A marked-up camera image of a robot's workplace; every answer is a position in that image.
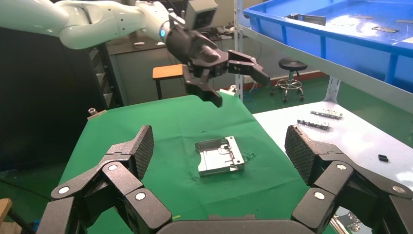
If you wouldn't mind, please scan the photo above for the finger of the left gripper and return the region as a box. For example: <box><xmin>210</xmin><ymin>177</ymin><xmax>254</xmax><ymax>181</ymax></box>
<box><xmin>182</xmin><ymin>64</ymin><xmax>223</xmax><ymax>108</ymax></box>
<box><xmin>227</xmin><ymin>50</ymin><xmax>271</xmax><ymax>87</ymax></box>

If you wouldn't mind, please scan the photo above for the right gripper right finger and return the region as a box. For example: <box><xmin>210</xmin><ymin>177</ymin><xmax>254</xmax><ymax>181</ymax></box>
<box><xmin>284</xmin><ymin>125</ymin><xmax>413</xmax><ymax>234</ymax></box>

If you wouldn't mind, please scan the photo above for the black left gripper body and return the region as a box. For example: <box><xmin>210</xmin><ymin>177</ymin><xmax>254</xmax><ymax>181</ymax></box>
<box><xmin>166</xmin><ymin>25</ymin><xmax>229</xmax><ymax>78</ymax></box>

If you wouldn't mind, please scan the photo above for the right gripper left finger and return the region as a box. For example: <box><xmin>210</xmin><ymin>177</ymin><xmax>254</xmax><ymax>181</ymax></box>
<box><xmin>35</xmin><ymin>125</ymin><xmax>173</xmax><ymax>234</ymax></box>

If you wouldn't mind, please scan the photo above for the curved-edge sheet metal bracket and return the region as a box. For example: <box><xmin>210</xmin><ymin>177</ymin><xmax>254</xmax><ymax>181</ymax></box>
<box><xmin>194</xmin><ymin>136</ymin><xmax>245</xmax><ymax>177</ymax></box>

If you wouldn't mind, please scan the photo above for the wooden top stool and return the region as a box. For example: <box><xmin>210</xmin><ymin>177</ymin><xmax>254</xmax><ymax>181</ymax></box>
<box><xmin>152</xmin><ymin>63</ymin><xmax>186</xmax><ymax>101</ymax></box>

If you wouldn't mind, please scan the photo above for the black round stool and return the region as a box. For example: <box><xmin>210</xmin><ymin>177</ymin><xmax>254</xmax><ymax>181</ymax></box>
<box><xmin>270</xmin><ymin>57</ymin><xmax>309</xmax><ymax>103</ymax></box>

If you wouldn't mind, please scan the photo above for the green table cloth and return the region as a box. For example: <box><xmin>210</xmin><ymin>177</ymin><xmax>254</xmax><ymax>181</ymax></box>
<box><xmin>59</xmin><ymin>94</ymin><xmax>336</xmax><ymax>234</ymax></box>

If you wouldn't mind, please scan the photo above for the white paper sheet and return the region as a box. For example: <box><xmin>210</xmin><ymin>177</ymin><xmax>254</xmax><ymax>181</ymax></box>
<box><xmin>252</xmin><ymin>101</ymin><xmax>413</xmax><ymax>191</ymax></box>

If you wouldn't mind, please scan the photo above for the small notched metal strip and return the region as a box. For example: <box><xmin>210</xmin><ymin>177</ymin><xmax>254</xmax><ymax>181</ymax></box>
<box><xmin>310</xmin><ymin>109</ymin><xmax>343</xmax><ymax>120</ymax></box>
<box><xmin>297</xmin><ymin>119</ymin><xmax>331</xmax><ymax>131</ymax></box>

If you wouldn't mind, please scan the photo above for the white shelf support leg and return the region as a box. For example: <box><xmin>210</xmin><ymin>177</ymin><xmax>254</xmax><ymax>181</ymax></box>
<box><xmin>324</xmin><ymin>76</ymin><xmax>341</xmax><ymax>104</ymax></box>

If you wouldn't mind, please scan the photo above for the blue plastic bin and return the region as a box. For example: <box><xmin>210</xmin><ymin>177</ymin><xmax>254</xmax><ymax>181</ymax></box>
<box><xmin>244</xmin><ymin>0</ymin><xmax>413</xmax><ymax>94</ymax></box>

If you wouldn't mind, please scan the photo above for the tan wooden block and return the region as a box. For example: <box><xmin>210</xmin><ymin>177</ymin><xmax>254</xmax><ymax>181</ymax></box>
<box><xmin>0</xmin><ymin>197</ymin><xmax>14</xmax><ymax>234</ymax></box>

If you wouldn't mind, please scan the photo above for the large black panel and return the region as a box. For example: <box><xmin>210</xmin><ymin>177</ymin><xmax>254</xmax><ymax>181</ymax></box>
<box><xmin>0</xmin><ymin>27</ymin><xmax>111</xmax><ymax>172</ymax></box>

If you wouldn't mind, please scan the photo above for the grey slotted shelf post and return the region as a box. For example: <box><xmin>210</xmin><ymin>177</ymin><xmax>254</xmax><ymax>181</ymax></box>
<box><xmin>234</xmin><ymin>0</ymin><xmax>244</xmax><ymax>101</ymax></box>

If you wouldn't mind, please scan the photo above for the blue floor cable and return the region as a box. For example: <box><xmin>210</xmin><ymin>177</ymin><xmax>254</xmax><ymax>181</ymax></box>
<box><xmin>242</xmin><ymin>82</ymin><xmax>259</xmax><ymax>111</ymax></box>

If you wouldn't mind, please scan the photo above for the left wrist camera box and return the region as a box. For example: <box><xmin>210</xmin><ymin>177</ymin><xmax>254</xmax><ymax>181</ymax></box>
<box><xmin>185</xmin><ymin>0</ymin><xmax>218</xmax><ymax>31</ymax></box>

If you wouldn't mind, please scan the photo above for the metal bracket with black clip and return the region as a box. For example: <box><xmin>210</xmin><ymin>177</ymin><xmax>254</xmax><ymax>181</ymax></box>
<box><xmin>285</xmin><ymin>13</ymin><xmax>326</xmax><ymax>26</ymax></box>

